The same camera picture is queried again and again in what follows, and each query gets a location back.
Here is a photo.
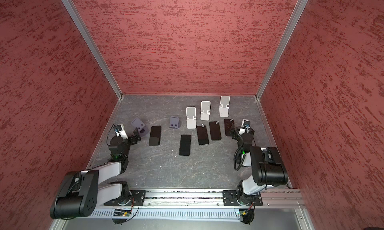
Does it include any black phone with tag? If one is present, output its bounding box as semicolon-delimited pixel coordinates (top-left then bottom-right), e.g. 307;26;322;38
196;124;209;145
209;121;222;141

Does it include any white phone stand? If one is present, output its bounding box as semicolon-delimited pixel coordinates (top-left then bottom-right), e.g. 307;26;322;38
201;101;211;121
219;96;231;118

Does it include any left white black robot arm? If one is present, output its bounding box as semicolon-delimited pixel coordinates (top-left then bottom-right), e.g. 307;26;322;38
50;125;146;224

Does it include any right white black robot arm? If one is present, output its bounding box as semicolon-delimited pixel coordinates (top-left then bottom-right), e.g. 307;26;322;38
230;127;288;207

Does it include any back round dark stand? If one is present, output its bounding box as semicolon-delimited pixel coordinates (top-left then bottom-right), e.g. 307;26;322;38
170;117;181;129

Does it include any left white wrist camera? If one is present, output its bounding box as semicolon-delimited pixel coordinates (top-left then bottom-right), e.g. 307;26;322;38
113;124;128;139

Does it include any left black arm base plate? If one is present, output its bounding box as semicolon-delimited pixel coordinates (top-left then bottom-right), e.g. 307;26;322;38
104;190;147;208

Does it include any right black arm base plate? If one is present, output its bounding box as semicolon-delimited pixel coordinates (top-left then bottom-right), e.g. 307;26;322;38
223;190;263;207

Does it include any left circuit board with wires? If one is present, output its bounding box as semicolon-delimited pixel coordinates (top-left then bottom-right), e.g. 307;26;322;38
112;197;140;225

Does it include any circuit board with wires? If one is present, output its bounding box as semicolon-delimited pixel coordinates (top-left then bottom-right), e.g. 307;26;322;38
239;202;255;225
112;197;140;225

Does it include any aluminium front rail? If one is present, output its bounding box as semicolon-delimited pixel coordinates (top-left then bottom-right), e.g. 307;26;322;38
130;188;306;209

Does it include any white slotted cable duct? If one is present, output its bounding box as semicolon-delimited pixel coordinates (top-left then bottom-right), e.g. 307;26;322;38
88;208;240;222

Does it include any right circuit board with wires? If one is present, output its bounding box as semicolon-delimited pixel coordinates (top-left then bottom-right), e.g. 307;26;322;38
239;202;255;225

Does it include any left aluminium corner post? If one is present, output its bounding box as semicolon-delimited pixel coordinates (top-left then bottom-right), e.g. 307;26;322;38
61;0;124;101

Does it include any aluminium corner post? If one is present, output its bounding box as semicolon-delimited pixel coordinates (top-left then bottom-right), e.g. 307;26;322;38
256;0;309;101
61;0;124;101

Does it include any right aluminium corner post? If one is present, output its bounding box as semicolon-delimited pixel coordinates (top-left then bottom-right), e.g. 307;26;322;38
256;0;309;101

